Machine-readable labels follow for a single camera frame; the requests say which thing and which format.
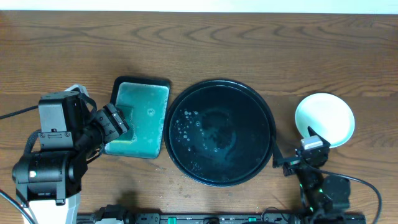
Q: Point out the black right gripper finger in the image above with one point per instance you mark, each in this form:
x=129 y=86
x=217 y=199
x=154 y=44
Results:
x=313 y=133
x=278 y=159

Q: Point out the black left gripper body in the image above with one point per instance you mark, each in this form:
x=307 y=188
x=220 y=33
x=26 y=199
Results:
x=116 y=118

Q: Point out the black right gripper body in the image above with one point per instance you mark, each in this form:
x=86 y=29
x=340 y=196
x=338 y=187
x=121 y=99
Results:
x=307 y=178

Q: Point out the mint green plate with stain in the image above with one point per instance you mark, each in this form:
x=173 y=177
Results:
x=328 y=115

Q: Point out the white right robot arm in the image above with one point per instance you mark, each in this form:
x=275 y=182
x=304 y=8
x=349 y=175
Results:
x=325 y=199

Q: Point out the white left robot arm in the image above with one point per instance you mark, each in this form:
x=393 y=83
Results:
x=48 y=184

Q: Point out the round black tray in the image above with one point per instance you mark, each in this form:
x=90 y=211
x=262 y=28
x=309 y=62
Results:
x=220 y=132

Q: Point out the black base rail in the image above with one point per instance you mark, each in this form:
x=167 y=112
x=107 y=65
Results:
x=118 y=214

